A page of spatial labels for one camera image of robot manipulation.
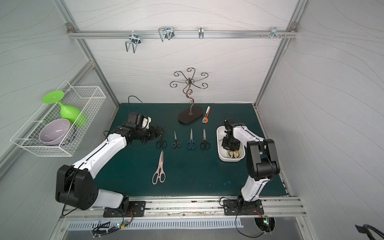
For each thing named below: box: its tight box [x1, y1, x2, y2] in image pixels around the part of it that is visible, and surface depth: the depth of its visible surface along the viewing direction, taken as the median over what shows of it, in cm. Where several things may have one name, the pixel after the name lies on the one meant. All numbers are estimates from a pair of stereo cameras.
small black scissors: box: [171, 130, 182, 148], surface depth 99 cm
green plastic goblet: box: [42, 90, 88, 128], surface depth 64 cm
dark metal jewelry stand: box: [170, 67, 209, 124], surface depth 97 cm
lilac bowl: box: [39, 118, 71, 146], surface depth 62 cm
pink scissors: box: [152, 150, 167, 185], surface depth 86 cm
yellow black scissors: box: [227, 150, 241, 159], surface depth 93 cm
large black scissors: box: [156, 138, 167, 149], surface depth 100 cm
